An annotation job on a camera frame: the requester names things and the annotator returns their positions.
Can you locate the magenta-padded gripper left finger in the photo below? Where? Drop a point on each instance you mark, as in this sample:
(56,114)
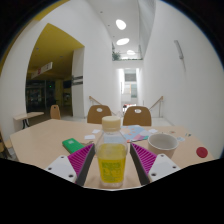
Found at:
(81,159)

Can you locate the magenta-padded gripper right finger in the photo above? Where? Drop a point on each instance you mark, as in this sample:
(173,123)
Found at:
(144,158)

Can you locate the clear bottle with yellow drink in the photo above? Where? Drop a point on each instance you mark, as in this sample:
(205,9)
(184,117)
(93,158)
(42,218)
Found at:
(111,163)

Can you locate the green flat box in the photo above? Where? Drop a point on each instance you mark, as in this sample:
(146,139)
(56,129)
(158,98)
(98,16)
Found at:
(72,145)

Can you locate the beige mug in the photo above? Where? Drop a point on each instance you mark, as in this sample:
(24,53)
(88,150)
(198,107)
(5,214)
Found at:
(163,148)

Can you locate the white paper card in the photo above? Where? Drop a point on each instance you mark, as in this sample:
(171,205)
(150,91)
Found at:
(96,131)
(90,137)
(153,131)

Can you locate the colourful printed mouse pad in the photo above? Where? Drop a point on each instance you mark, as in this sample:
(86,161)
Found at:
(135,133)

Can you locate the wooden chair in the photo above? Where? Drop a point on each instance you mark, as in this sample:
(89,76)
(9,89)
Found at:
(55,112)
(137,116)
(99,115)

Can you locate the wooden stair handrail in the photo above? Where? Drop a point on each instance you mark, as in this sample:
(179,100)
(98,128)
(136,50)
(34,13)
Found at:
(157,102)
(95,100)

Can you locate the flat round red coaster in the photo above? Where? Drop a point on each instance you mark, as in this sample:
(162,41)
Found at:
(202,152)

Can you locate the small side table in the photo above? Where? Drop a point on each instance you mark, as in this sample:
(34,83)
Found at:
(28,115)

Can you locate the hanging white sign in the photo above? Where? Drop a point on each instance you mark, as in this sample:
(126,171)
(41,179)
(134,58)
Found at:
(41,70)

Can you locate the green potted plant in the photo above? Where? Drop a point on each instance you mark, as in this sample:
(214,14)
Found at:
(116,56)

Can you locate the group of ceiling lights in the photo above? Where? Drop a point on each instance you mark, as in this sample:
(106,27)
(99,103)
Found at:
(121,24)

